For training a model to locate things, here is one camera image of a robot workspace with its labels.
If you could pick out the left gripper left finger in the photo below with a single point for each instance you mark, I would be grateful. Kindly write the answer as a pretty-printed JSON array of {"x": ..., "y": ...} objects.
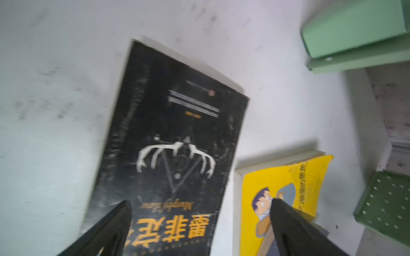
[{"x": 107, "y": 237}]

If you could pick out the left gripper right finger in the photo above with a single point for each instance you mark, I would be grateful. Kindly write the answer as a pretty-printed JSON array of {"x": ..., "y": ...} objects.
[{"x": 297, "y": 237}]

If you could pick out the green wooden bookshelf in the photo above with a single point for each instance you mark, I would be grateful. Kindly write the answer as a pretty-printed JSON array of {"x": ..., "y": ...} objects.
[{"x": 349, "y": 37}]

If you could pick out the yellow cartoon book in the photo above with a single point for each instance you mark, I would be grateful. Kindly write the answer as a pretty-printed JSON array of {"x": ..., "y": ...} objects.
[{"x": 295, "y": 179}]

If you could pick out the black book gold title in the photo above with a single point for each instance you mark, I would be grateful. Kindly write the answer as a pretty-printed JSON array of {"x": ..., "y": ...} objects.
[{"x": 169, "y": 151}]

